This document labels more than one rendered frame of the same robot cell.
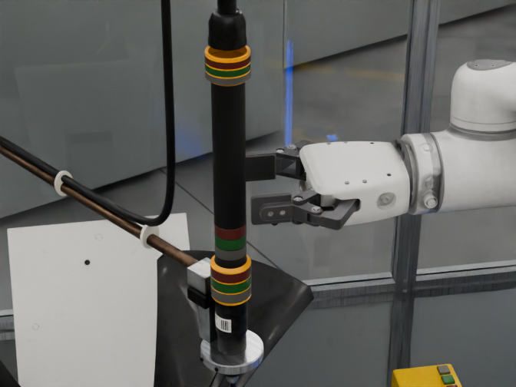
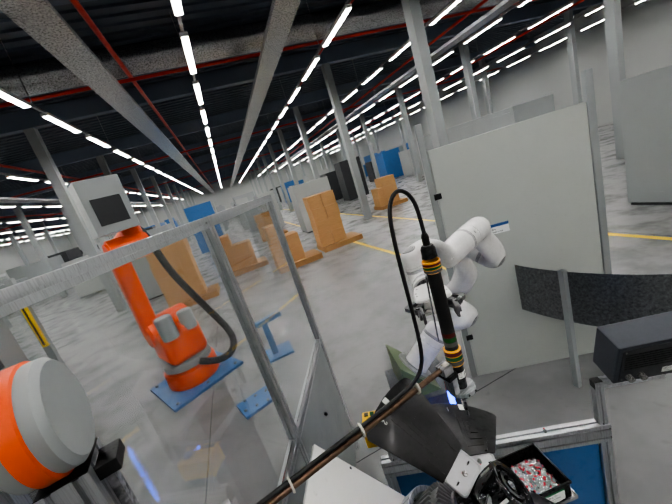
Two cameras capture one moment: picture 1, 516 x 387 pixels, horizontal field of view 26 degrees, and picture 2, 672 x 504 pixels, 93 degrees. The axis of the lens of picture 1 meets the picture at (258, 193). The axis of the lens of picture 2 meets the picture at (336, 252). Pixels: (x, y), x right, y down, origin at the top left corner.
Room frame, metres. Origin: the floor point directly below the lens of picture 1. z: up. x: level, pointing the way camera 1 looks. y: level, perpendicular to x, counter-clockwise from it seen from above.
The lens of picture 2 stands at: (0.95, 0.76, 2.07)
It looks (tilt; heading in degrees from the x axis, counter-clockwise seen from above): 14 degrees down; 288
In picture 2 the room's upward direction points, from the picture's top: 18 degrees counter-clockwise
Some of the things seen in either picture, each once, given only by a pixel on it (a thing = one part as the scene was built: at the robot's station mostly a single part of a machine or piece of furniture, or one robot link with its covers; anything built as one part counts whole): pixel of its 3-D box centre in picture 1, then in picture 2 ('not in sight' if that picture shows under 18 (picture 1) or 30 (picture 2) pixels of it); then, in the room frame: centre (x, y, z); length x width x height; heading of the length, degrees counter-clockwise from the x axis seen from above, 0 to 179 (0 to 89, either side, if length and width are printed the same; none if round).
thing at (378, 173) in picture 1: (358, 179); (431, 296); (1.00, -0.10, 1.65); 0.11 x 0.10 x 0.07; 99
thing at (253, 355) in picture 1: (225, 315); (455, 375); (0.98, 0.04, 1.49); 0.09 x 0.07 x 0.10; 45
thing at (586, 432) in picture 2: not in sight; (489, 448); (0.93, -0.34, 0.82); 0.90 x 0.04 x 0.08; 10
